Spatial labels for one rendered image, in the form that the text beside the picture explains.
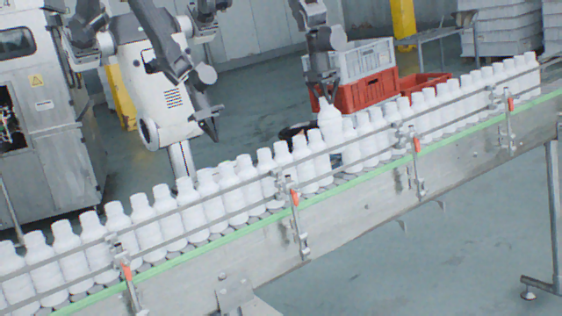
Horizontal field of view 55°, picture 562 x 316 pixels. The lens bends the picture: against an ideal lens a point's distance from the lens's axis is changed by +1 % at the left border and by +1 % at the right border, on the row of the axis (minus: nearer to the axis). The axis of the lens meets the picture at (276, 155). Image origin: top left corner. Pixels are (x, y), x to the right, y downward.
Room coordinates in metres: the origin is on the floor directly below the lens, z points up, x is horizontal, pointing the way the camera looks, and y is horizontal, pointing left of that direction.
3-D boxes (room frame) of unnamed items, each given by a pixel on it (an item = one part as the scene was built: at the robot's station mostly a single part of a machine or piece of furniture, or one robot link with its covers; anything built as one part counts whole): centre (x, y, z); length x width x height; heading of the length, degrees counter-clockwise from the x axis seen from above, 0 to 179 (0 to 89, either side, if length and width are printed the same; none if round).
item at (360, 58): (4.04, -0.68, 1.00); 0.61 x 0.41 x 0.22; 127
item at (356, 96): (4.05, -0.69, 0.78); 0.61 x 0.41 x 0.22; 126
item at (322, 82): (1.49, -0.17, 1.27); 0.07 x 0.07 x 0.09; 30
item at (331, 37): (1.47, -0.19, 1.44); 0.12 x 0.09 x 0.12; 31
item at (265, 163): (1.38, 0.03, 1.08); 0.06 x 0.06 x 0.17
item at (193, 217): (1.26, 0.24, 1.08); 0.06 x 0.06 x 0.17
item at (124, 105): (8.87, 2.25, 0.55); 0.40 x 0.40 x 1.10; 30
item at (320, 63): (1.50, -0.17, 1.35); 0.10 x 0.07 x 0.07; 30
